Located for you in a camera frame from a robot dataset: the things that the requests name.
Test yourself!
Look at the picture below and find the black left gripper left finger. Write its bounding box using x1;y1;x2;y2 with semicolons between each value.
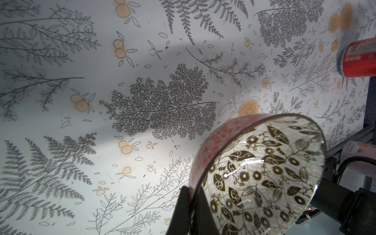
166;186;190;235

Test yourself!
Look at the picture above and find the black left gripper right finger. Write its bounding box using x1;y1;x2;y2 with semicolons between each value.
193;187;219;235

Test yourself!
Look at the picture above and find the black white floral bowl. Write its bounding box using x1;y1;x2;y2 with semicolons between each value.
188;114;327;235

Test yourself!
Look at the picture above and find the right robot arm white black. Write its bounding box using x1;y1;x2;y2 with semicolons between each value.
190;178;376;235

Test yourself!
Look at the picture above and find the floral table mat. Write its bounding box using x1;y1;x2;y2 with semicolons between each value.
1;1;376;235

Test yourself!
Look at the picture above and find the red soda can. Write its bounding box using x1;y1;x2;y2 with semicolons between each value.
338;37;376;77

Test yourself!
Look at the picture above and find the black corrugated cable conduit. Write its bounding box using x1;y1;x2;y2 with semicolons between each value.
334;155;376;186

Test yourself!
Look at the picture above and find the aluminium rail frame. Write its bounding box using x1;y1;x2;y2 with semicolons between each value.
284;124;376;235

